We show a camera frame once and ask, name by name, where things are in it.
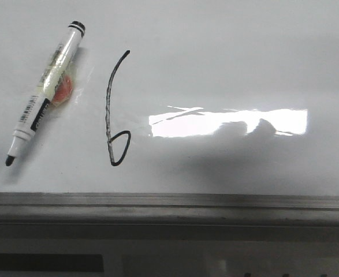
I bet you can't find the white whiteboard with aluminium frame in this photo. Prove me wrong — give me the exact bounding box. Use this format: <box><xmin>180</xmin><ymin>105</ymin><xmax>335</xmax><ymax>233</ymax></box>
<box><xmin>0</xmin><ymin>1</ymin><xmax>339</xmax><ymax>239</ymax></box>

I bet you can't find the white black whiteboard marker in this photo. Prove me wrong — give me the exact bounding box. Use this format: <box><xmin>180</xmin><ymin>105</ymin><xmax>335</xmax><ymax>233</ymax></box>
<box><xmin>5</xmin><ymin>21</ymin><xmax>85</xmax><ymax>166</ymax></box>

